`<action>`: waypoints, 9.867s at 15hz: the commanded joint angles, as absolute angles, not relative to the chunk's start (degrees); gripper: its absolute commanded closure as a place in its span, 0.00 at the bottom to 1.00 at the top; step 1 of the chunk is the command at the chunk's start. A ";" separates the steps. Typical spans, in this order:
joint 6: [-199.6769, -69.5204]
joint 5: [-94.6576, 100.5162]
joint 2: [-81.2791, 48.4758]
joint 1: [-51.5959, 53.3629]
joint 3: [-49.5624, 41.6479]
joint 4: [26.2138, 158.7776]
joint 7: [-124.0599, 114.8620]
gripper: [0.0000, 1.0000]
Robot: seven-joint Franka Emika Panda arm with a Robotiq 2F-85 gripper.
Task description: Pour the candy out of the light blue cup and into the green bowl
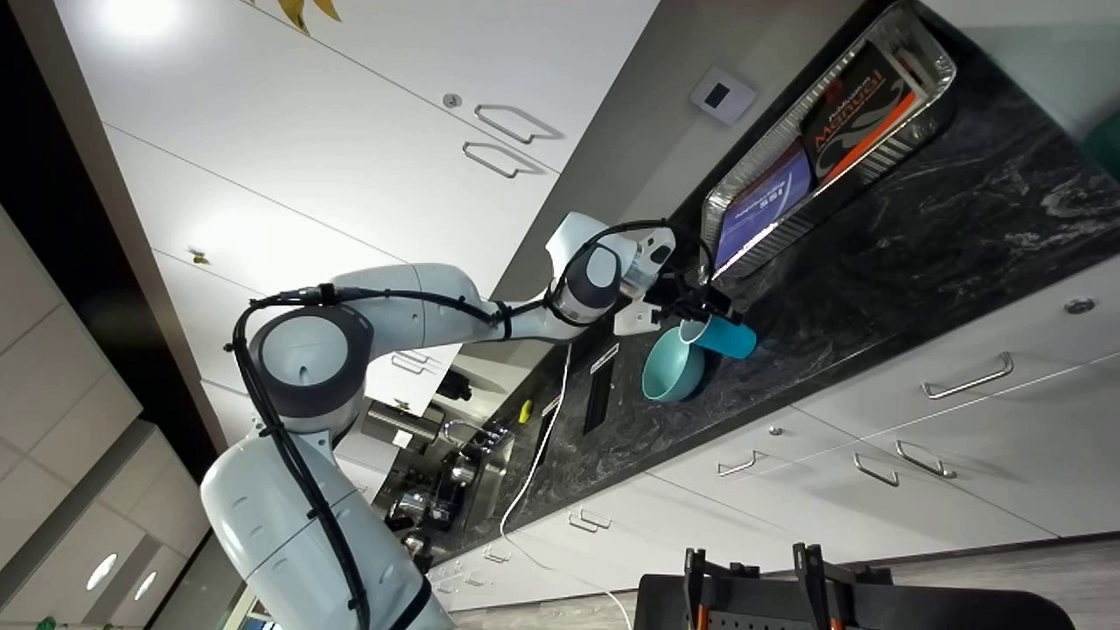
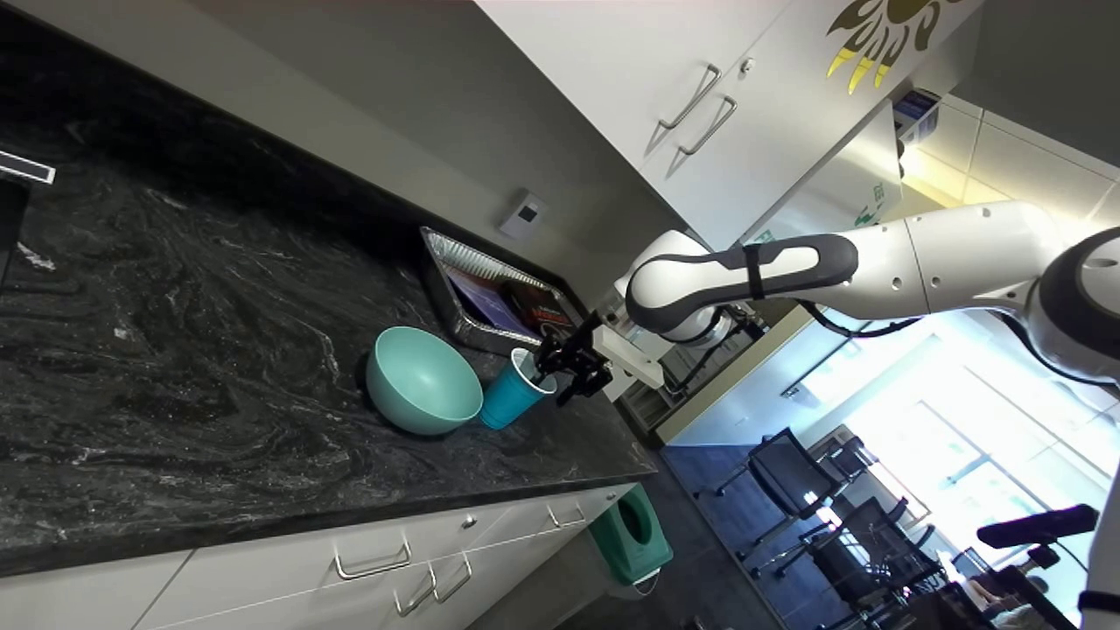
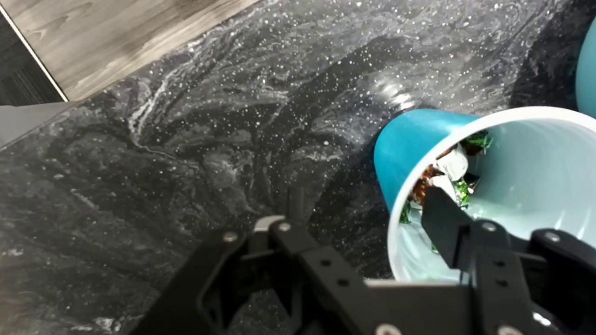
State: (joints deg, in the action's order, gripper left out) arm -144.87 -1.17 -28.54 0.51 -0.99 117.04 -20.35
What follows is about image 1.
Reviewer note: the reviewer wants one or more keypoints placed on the oval recessed ceiling light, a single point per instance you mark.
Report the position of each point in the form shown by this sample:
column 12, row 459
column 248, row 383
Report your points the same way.
column 101, row 571
column 144, row 585

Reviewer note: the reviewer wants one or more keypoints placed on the black flat slab device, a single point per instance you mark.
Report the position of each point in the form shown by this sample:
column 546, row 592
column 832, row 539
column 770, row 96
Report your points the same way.
column 601, row 398

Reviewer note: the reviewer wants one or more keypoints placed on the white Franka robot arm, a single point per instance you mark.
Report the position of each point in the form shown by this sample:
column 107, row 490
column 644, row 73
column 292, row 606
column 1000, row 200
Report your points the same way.
column 303, row 528

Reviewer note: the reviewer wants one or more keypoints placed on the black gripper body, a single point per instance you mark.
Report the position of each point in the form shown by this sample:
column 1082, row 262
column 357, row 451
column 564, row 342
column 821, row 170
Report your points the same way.
column 685, row 297

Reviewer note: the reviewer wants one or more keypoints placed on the green bowl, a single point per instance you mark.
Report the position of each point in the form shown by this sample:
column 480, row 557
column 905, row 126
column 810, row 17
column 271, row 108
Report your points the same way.
column 670, row 373

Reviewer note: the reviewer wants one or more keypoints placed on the orange and black packet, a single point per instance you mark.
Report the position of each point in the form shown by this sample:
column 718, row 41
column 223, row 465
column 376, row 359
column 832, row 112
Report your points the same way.
column 864, row 111

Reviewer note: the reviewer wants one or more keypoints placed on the round upper cabinet lock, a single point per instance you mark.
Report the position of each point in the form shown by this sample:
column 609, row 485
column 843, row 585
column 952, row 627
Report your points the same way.
column 453, row 101

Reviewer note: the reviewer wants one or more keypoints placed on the yellow and black cabinet sticker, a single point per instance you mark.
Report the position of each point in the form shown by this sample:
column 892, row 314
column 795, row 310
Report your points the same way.
column 311, row 11

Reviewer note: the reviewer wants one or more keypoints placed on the metal tray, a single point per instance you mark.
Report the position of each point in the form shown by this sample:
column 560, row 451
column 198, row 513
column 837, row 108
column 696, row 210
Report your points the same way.
column 921, row 118

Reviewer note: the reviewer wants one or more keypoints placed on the green trash bin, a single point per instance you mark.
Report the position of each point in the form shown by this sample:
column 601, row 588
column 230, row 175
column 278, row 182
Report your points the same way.
column 1106, row 146

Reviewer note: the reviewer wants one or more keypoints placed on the purple packet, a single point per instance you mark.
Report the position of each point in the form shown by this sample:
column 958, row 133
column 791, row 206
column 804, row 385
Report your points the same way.
column 766, row 210

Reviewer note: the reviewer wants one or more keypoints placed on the orange and black clamp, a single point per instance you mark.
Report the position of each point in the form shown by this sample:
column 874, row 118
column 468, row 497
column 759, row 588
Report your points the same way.
column 823, row 588
column 698, row 588

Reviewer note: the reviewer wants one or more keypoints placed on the white wall plate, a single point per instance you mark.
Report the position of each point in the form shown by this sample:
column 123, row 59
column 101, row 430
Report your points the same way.
column 721, row 96

